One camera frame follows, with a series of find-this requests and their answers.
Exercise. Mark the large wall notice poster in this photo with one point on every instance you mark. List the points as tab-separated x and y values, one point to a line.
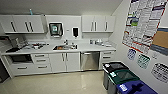
143	23

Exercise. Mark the stainless steel sink basin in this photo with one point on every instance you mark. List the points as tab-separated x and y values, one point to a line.
65	47

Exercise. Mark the chrome sink faucet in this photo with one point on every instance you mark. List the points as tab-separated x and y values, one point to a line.
65	42

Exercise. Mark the white drawer unit beside dishwasher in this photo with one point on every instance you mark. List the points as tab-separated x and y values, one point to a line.
107	58

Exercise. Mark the black coffee machine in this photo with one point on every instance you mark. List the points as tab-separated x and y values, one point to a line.
13	45

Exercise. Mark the small green recycling sign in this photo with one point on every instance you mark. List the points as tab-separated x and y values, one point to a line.
144	61

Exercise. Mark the white wall cabinet wide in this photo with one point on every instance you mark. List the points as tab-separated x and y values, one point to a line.
21	24

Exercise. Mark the white wall cabinet three doors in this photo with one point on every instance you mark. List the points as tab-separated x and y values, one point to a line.
98	23

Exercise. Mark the white sink base cabinet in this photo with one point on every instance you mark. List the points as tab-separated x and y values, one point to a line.
65	62

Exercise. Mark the white drawer unit beside microwave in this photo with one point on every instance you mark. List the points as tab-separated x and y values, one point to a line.
41	63

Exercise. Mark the stacked white dishes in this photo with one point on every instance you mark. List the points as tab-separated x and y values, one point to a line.
98	42

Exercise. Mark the dish drying rack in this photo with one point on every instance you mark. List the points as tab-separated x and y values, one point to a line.
38	45

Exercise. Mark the small white waste sign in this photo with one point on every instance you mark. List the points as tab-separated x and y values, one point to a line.
160	72

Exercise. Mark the black paper towel dispenser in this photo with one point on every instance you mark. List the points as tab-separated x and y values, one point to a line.
56	29

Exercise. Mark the blue bottle on cabinet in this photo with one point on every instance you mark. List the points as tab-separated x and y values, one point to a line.
31	12

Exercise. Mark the folded white cloth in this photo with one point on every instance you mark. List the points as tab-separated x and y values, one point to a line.
107	44

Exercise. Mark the dish soap bottle blue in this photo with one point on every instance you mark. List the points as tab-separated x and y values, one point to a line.
91	41

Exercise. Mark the small blue recycling sign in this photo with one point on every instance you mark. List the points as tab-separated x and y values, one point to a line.
131	54

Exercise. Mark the stainless steel dishwasher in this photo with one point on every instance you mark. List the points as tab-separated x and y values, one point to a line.
90	61

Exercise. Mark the black wall soap dispenser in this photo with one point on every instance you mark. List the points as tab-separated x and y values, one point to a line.
75	32

